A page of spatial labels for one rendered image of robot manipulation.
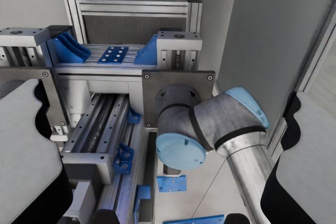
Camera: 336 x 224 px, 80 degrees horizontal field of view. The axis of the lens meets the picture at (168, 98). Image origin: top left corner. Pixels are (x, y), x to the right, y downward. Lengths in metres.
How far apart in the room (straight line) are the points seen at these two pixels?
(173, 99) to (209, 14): 1.14
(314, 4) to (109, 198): 0.83
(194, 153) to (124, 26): 1.12
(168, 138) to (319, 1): 0.61
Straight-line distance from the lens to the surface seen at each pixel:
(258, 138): 0.45
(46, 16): 1.85
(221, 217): 3.57
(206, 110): 0.47
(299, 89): 0.81
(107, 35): 1.49
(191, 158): 0.49
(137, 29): 1.43
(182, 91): 0.59
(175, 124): 0.49
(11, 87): 0.74
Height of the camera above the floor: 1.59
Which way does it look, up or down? 57 degrees down
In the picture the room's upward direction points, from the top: 180 degrees counter-clockwise
